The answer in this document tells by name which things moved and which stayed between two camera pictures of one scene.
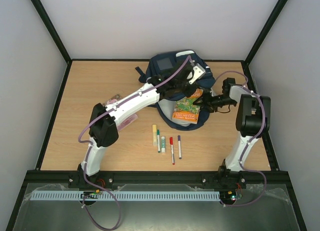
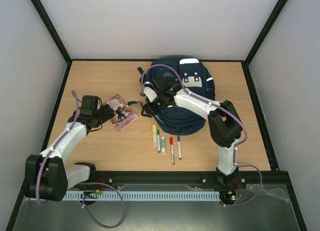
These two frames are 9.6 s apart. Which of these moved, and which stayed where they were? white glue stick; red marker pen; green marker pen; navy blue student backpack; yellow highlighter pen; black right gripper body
Moved: black right gripper body; navy blue student backpack
Stayed: green marker pen; white glue stick; red marker pen; yellow highlighter pen
